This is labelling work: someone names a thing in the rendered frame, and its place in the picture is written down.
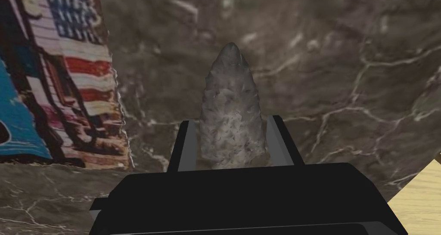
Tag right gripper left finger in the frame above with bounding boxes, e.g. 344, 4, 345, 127
167, 120, 197, 173

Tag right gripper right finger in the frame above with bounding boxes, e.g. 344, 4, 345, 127
266, 114, 306, 167

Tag grey pointed stone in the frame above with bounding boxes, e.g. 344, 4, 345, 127
199, 42, 267, 170

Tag flag print book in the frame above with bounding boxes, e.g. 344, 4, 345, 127
0, 0, 134, 170

